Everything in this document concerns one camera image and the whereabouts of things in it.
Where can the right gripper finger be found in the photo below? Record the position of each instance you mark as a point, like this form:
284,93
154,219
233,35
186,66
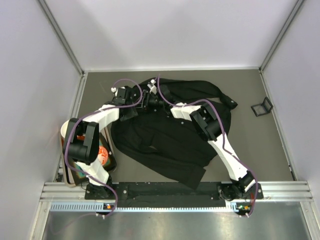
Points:
144,94
143,105

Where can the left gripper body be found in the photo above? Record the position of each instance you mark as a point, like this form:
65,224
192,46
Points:
137,100

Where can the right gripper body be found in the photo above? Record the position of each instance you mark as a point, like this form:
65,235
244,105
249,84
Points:
146,102

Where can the black button shirt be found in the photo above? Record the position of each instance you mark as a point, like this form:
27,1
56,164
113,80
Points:
167,145

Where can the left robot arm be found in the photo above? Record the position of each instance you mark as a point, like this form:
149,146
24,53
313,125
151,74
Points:
82,137

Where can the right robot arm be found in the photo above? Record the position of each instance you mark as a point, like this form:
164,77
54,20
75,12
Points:
209,126

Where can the orange white patterned ball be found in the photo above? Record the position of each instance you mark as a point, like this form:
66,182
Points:
103,155

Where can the white paper cup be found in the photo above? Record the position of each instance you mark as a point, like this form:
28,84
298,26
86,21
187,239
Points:
63,130

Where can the black box green lining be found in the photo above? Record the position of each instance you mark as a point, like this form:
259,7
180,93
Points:
74,178

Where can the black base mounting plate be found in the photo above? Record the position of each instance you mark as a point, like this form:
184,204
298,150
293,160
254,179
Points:
175,194

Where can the small black open box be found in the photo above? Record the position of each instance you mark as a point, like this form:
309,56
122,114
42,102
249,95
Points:
263,108

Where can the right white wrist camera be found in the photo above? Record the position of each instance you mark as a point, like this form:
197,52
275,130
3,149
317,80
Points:
152,87

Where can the white slotted cable duct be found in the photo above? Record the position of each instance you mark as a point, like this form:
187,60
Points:
101,207

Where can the aluminium frame rail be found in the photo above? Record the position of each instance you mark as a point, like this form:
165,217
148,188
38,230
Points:
273,191

